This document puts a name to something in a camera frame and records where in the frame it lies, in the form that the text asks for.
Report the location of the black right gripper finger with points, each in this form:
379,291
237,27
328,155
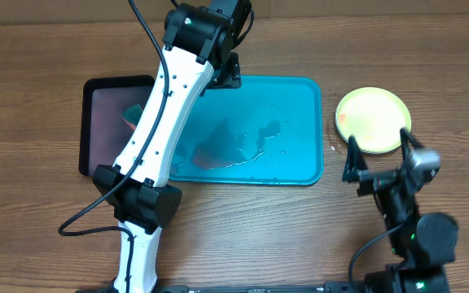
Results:
408,142
355,164

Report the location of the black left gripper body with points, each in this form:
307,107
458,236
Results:
228,76

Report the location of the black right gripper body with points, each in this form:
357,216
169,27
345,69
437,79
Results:
381,181

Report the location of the yellow-green plate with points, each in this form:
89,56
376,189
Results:
374,117

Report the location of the pink green sponge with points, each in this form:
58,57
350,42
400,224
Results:
132,115

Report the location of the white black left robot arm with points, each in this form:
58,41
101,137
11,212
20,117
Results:
197,54

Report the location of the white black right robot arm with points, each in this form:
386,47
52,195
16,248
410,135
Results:
424,242

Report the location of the teal plastic tray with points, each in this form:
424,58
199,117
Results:
267,132

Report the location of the black tray with water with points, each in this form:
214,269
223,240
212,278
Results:
104,134

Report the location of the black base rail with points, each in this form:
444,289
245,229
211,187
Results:
327,287

